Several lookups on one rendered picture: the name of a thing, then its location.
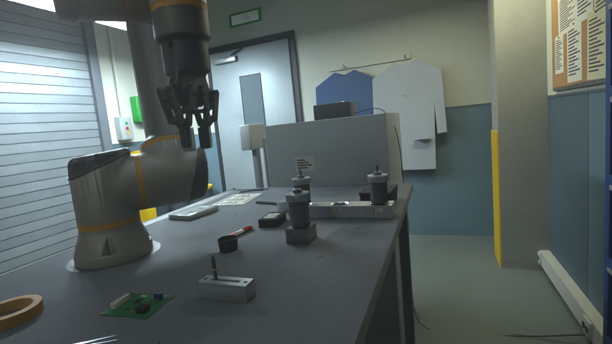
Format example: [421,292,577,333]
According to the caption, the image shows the grey torque screwdriver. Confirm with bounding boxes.
[291,169,312,193]
[285,187,313,230]
[367,165,389,207]

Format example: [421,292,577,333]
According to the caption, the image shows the black cable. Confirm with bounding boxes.
[356,106,405,169]

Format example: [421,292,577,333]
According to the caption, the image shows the white flat tray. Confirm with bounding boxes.
[168,204,220,222]

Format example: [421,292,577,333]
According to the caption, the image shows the blue coat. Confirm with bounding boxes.
[315,69,375,116]

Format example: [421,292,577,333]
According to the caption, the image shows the white floor trunking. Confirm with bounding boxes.
[537,249,605,344]

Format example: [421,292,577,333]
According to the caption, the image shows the green framed wall sign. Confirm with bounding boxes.
[228,7,263,29]

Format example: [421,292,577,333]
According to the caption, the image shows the ceiling light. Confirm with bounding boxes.
[7,0,128,32]

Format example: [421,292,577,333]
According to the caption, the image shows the white control box with buttons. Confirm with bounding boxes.
[113,116,135,143]

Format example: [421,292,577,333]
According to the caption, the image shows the black cup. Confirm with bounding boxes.
[217,234,239,254]

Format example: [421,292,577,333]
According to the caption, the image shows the silver driver rack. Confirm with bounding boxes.
[308,200,397,220]

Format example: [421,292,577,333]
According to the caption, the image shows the grey square stand block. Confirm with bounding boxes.
[285,222,318,246]

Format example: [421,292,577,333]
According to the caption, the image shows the green circuit board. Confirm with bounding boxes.
[99,291,176,320]

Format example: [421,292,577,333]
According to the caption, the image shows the grey roller shutter door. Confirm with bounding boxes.
[0,0,102,276]

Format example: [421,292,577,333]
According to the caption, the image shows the grey coat rail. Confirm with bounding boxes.
[328,51,413,74]

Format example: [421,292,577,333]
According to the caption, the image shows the white box on post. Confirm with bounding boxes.
[239,122,267,189]

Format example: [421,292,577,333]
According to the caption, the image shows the cork notice board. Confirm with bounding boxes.
[550,0,609,92]

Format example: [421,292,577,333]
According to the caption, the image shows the thin floor cable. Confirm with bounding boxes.
[504,330,587,338]
[412,305,431,332]

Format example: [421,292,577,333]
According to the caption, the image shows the white lab coat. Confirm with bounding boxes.
[371,59,449,172]

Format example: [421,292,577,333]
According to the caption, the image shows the yellow corner guard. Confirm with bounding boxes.
[490,129,503,269]

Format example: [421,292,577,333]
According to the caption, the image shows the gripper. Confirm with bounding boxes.
[152,4,221,150]

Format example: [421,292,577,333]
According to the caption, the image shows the grey door with window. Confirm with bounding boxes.
[208,31,305,190]

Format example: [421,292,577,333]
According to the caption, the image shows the black ribbed tray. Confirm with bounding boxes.
[358,184,399,203]

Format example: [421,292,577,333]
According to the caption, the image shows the silver tweezers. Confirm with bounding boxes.
[71,334,118,344]

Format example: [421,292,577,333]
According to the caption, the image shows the grey bit strip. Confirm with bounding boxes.
[197,274,257,304]

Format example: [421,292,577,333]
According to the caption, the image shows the small black box white label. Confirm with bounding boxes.
[257,211,287,229]

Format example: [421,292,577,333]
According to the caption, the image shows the tan tape roll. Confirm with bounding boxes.
[0,294,45,333]

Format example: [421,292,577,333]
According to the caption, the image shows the grey cabinet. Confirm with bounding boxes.
[263,112,405,189]

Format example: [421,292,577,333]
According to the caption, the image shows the white printed paper sheet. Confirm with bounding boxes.
[211,192,263,207]

